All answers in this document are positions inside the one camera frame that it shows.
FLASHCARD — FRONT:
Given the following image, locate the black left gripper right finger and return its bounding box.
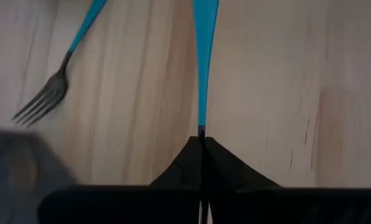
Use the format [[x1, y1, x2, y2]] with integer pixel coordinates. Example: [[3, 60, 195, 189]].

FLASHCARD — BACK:
[[203, 136, 282, 190]]

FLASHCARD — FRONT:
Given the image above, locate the grey translucent bin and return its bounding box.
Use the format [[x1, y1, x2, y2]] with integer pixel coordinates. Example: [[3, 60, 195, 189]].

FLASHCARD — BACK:
[[0, 129, 78, 224]]

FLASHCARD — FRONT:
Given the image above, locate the dark fork teal handle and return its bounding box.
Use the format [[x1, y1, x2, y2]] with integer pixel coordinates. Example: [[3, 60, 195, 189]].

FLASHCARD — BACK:
[[11, 0, 109, 129], [192, 0, 220, 139]]

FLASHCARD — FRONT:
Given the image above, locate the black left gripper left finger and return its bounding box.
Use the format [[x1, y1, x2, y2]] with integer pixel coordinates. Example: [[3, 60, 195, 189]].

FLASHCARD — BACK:
[[149, 136, 203, 190]]

